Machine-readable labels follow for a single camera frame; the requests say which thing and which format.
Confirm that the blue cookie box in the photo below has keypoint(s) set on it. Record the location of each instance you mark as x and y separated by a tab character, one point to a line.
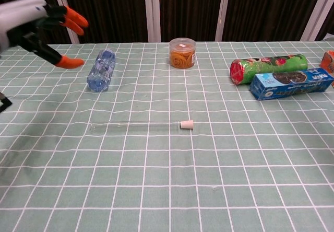
289	84

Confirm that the small white rubber stopper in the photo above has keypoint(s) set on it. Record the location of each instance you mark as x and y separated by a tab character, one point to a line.
187	125

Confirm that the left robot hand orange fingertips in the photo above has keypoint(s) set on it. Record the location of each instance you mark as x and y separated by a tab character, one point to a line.
23	20

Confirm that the green checked tablecloth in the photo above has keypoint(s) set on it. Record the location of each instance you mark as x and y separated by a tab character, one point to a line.
182	169

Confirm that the orange carton box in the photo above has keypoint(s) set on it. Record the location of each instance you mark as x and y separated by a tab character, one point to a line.
328	60

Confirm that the transparent glass test tube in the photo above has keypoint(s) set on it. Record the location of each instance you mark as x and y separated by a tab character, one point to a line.
135	127

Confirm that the green chips can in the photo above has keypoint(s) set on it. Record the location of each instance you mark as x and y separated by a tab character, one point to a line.
266	67

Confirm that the white frame post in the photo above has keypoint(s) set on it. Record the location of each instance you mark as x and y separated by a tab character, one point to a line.
317	10
223	10
64	2
152	10

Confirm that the clear jar with orange contents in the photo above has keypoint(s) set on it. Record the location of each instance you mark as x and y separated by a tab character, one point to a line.
182	58

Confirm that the clear plastic water bottle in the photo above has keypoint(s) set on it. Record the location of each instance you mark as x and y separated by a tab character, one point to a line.
102	71

